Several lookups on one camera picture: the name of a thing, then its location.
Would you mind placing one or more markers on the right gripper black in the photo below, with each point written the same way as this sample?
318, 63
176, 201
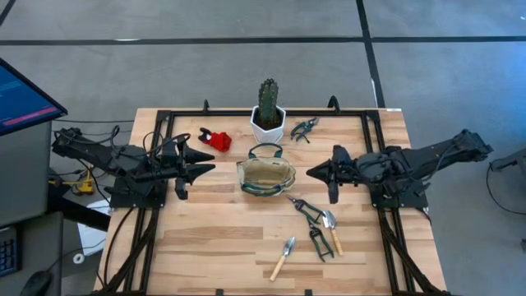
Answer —
343, 170

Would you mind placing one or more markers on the black metal table frame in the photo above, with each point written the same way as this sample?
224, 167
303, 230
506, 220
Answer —
226, 112

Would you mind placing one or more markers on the black computer mouse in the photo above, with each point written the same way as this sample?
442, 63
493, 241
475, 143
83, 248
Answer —
37, 283

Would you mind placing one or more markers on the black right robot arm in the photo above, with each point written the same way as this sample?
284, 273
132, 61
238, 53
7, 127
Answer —
444, 151

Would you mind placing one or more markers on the grey metal stand leg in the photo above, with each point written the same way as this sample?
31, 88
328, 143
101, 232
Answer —
513, 160

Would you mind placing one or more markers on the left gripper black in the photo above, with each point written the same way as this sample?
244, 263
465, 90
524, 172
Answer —
174, 160

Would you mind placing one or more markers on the blue-screen monitor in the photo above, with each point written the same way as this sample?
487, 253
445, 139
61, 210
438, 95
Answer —
20, 103

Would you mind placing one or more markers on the white sticker label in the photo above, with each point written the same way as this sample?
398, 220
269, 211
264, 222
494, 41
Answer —
393, 109

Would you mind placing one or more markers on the beige green-trimmed gardening bag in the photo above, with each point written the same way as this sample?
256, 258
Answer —
265, 174

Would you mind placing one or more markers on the white faceted plant pot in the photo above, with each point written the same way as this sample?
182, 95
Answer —
267, 135

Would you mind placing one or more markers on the small black box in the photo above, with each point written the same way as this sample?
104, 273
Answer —
392, 148

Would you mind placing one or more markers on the green cactus plant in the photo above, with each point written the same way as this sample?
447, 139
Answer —
268, 103

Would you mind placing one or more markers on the white tape roll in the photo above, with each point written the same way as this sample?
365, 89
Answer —
75, 258

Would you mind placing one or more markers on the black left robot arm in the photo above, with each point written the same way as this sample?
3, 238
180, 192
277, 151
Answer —
94, 153

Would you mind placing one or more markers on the yellow clamp tool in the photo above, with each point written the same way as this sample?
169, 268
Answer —
85, 187

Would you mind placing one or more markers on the black keyboard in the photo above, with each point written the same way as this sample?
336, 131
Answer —
8, 251

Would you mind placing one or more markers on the red gardening glove black cuff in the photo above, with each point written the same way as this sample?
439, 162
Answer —
221, 141

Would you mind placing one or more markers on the black stand base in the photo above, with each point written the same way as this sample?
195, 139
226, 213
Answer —
82, 215

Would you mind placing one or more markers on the small dark green pruners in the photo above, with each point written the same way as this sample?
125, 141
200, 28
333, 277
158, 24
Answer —
304, 127

